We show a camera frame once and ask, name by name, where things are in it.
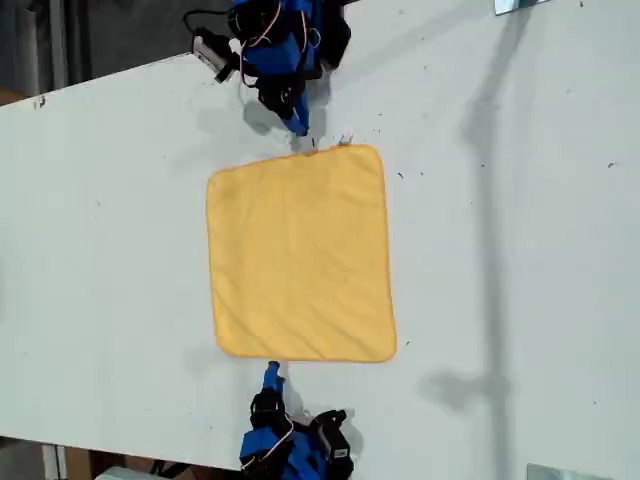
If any yellow square towel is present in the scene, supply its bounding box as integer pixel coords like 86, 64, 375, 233
206, 130, 399, 364

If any white table leg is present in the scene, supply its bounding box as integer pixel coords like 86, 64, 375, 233
41, 443, 68, 480

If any brown cardboard box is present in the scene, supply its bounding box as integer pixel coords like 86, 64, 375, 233
64, 446, 151, 480

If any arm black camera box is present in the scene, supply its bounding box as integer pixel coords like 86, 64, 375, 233
191, 28, 237, 85
309, 408, 352, 465

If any black camera cable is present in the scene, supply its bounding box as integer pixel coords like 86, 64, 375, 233
182, 8, 237, 40

